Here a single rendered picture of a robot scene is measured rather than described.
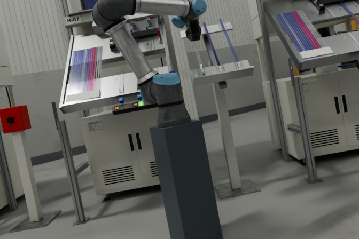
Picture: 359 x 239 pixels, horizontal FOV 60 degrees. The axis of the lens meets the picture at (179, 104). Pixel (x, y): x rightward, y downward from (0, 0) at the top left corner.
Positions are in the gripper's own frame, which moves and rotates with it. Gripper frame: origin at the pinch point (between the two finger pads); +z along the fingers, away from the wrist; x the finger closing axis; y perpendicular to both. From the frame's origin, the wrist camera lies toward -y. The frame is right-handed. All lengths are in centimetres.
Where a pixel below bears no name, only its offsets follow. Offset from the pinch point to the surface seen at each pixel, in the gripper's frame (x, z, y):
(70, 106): 80, 12, -23
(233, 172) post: -11, 42, -74
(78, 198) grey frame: 87, 38, -73
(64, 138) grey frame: 88, 21, -39
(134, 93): 40.5, 8.4, -24.0
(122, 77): 48, 15, -7
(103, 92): 60, 13, -17
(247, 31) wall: -159, 353, 247
